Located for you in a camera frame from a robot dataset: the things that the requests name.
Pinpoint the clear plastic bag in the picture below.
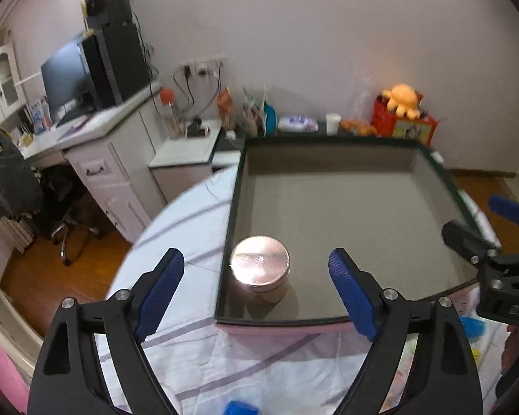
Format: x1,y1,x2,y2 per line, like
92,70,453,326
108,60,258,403
352,63,379,122

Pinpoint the blue capped glue bottle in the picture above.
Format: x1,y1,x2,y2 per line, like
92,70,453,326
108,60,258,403
223,401,260,415

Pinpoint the orange capped bottle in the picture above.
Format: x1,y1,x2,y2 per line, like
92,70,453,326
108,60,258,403
159,87,185,137

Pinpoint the white striped tablecloth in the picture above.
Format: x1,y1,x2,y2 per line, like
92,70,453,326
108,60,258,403
94,166,512,415

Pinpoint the white glass door cabinet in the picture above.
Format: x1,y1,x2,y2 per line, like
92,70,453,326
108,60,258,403
0,42,27,124

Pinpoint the black computer tower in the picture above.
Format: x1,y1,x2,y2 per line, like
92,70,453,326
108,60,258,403
80,22,151,111

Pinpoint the black office chair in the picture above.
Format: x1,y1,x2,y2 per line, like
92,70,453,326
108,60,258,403
25,163,102,267

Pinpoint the orange snack bag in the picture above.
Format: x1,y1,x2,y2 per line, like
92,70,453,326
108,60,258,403
216,87,236,131

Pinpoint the pink and black tray box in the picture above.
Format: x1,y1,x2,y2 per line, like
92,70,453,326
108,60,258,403
215,136,478,333

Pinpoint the blue white snack bag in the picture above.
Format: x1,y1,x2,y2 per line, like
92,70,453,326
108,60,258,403
261,93,277,137

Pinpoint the red cartoon storage box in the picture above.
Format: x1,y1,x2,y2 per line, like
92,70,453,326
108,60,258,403
371,95,438,146

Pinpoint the white paper cup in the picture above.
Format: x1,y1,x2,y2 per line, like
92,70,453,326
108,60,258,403
325,113,341,136

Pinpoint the blue highlighter marker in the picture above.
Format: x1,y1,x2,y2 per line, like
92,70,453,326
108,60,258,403
459,317,486,342

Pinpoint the orange octopus plush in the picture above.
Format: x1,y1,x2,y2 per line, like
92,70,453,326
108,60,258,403
382,83,423,120

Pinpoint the white desk with drawers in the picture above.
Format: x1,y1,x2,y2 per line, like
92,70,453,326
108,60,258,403
21,82,167,243

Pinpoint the dark jacket on chair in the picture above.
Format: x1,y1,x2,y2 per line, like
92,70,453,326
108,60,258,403
0,127,43,219

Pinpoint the white low tv cabinet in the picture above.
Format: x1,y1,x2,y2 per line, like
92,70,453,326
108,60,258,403
149,119,245,203

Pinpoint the wet wipes pack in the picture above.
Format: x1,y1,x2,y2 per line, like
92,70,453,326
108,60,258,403
277,114,319,133

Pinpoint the black computer monitor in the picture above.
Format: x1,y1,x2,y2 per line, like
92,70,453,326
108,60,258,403
41,37,93,126

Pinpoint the wall power socket strip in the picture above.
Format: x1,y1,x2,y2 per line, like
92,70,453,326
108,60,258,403
180,54,226,76

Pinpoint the black speaker on tower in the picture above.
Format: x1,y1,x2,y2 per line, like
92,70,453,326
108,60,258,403
82,0,132,30

